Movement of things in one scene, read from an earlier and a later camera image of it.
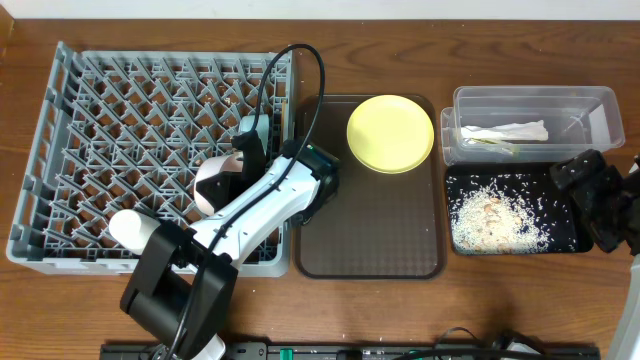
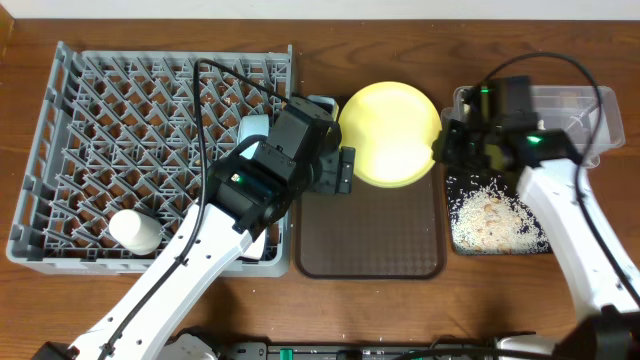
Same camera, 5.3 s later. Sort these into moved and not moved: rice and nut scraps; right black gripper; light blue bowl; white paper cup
Moved: right black gripper
Not moved: white paper cup; rice and nut scraps; light blue bowl
